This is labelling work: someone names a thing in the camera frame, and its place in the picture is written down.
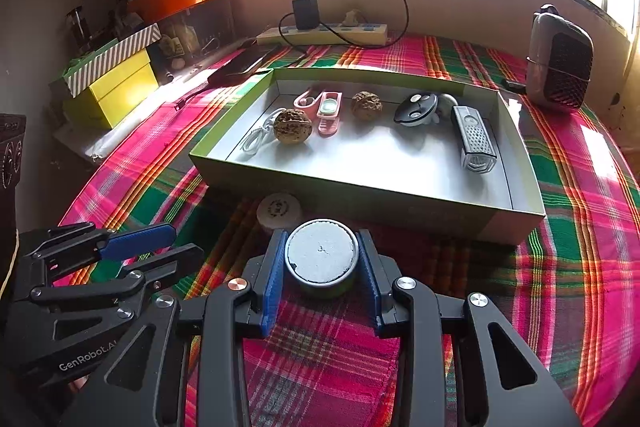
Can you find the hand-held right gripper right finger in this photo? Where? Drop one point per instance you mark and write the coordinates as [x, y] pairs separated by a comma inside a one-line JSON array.
[[371, 292]]

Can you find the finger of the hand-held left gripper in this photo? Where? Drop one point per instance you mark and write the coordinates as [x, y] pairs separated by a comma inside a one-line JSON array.
[[170, 259], [140, 239]]

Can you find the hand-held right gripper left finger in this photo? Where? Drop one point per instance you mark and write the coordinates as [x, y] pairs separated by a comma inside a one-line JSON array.
[[272, 287]]

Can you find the white round puck green base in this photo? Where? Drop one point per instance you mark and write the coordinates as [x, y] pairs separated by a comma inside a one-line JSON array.
[[322, 249]]

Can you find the green white cardboard box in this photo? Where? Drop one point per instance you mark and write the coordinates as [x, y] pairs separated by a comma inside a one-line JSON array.
[[390, 157]]

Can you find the large brown walnut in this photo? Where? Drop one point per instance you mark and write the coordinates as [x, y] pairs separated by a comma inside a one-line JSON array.
[[292, 124]]

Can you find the pink mint clip device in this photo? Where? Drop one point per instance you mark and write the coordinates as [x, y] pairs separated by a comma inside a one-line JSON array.
[[327, 117]]

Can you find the small brown walnut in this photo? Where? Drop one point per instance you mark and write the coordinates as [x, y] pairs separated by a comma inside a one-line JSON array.
[[366, 106]]

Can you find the pink clip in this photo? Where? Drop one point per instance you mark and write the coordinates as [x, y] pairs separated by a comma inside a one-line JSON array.
[[302, 101]]

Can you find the black round three-button device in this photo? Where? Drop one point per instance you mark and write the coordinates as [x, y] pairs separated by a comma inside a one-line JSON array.
[[415, 107]]

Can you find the grey mushroom knob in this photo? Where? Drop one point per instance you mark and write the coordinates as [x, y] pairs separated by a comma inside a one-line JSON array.
[[450, 102]]

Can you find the white round cap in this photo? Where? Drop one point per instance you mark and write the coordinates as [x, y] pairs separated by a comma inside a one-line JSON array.
[[277, 209]]

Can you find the yellow box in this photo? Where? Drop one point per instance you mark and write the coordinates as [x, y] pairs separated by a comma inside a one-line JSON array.
[[120, 92]]

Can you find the dark patterned cloth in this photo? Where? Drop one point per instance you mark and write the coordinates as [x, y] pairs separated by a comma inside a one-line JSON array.
[[10, 157]]

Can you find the striped box lid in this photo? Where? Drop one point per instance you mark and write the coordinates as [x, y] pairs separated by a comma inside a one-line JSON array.
[[115, 54]]

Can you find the dark power bank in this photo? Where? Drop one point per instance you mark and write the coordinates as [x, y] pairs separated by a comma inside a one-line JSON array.
[[240, 67]]

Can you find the pink green plaid tablecloth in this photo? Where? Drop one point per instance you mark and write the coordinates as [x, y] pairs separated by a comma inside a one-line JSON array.
[[575, 282]]

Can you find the clear display case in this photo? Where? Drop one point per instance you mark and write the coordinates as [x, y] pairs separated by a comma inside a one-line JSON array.
[[200, 32]]

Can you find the glass jar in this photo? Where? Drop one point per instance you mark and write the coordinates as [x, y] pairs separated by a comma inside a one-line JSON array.
[[77, 32]]

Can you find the beige power strip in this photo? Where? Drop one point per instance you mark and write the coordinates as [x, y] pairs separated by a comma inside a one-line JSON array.
[[360, 34]]

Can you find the small white plug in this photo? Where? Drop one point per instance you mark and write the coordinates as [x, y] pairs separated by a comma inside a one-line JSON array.
[[352, 18]]

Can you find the black charger plug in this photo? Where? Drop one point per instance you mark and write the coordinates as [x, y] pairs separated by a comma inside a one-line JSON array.
[[305, 12]]

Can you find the beige black space heater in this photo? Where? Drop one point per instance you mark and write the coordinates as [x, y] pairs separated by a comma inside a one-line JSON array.
[[560, 62]]

